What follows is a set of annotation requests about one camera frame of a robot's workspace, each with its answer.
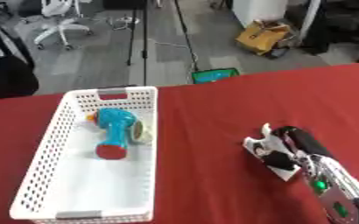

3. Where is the yellow paper bag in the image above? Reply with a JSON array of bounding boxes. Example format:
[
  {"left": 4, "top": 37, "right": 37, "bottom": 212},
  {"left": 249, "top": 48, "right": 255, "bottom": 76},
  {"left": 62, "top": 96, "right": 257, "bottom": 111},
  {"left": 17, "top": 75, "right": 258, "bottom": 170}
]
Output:
[{"left": 233, "top": 19, "right": 293, "bottom": 57}]

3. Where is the white office chair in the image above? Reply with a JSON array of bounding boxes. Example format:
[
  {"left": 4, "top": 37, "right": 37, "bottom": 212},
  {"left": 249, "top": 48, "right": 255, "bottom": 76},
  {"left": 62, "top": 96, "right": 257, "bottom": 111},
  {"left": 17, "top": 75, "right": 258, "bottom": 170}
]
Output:
[{"left": 18, "top": 0, "right": 95, "bottom": 51}]

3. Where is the green framed box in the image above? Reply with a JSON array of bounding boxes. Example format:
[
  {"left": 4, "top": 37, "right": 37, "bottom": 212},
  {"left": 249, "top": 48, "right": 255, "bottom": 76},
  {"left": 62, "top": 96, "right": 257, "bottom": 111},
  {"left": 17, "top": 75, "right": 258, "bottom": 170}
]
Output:
[{"left": 190, "top": 67, "right": 241, "bottom": 85}]

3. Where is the blue toy drill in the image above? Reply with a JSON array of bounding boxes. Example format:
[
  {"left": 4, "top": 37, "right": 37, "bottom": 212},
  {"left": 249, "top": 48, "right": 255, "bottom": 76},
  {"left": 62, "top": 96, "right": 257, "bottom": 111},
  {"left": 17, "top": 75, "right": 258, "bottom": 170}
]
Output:
[{"left": 86, "top": 108, "right": 140, "bottom": 160}]

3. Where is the pale round roll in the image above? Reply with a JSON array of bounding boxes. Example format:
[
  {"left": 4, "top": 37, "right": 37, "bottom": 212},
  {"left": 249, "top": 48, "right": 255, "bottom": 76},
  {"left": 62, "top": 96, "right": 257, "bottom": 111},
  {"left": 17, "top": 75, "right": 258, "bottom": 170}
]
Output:
[{"left": 129, "top": 120, "right": 155, "bottom": 144}]

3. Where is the white cabinet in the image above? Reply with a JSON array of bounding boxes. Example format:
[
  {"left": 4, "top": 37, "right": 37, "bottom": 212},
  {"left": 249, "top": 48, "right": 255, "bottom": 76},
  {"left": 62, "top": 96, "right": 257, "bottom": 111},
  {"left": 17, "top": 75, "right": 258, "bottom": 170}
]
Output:
[{"left": 229, "top": 0, "right": 293, "bottom": 29}]

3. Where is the white perforated plastic basket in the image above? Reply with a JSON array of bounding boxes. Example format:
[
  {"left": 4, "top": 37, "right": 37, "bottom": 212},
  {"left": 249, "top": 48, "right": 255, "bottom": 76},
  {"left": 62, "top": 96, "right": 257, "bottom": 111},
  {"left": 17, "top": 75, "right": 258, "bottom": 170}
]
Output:
[{"left": 8, "top": 85, "right": 160, "bottom": 224}]

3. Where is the white toy package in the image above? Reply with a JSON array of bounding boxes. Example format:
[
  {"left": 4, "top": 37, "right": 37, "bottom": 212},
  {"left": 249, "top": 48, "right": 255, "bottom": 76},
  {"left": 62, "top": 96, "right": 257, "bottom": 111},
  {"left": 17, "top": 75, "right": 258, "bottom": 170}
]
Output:
[{"left": 242, "top": 122, "right": 306, "bottom": 183}]

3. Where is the black furniture pile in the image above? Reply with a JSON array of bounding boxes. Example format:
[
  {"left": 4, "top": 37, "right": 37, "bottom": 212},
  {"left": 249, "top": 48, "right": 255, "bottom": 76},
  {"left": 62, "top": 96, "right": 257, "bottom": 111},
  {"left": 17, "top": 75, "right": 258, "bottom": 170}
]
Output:
[{"left": 294, "top": 0, "right": 359, "bottom": 64}]

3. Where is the black draped chair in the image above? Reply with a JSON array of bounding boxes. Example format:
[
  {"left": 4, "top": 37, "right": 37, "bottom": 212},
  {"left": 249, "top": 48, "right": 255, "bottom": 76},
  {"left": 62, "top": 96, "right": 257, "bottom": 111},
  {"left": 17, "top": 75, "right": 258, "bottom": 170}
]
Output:
[{"left": 0, "top": 0, "right": 40, "bottom": 101}]

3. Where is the black tripod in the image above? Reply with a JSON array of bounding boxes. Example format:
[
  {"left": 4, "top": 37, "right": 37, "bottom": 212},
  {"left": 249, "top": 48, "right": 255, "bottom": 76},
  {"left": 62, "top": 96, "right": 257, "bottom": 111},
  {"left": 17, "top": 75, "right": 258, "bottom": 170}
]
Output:
[{"left": 124, "top": 0, "right": 151, "bottom": 87}]

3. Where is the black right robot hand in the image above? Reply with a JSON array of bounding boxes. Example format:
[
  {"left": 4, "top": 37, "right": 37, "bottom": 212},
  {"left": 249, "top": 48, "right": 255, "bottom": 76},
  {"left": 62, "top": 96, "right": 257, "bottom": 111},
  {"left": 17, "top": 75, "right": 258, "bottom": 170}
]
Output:
[{"left": 259, "top": 125, "right": 336, "bottom": 172}]

